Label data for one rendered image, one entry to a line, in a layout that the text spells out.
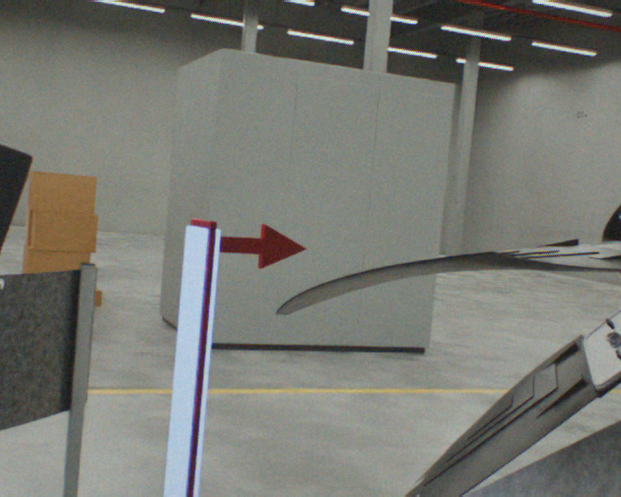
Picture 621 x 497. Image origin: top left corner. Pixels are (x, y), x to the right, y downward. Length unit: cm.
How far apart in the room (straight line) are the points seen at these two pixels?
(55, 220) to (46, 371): 601
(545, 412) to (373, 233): 628
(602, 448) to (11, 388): 192
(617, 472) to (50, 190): 795
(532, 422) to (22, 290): 178
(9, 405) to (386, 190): 503
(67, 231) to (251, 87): 267
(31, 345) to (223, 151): 430
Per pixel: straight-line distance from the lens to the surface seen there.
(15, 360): 239
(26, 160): 101
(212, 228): 44
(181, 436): 46
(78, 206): 847
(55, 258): 849
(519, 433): 76
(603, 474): 64
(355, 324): 704
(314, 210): 679
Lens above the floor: 121
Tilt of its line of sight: 3 degrees down
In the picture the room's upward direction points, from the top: 5 degrees clockwise
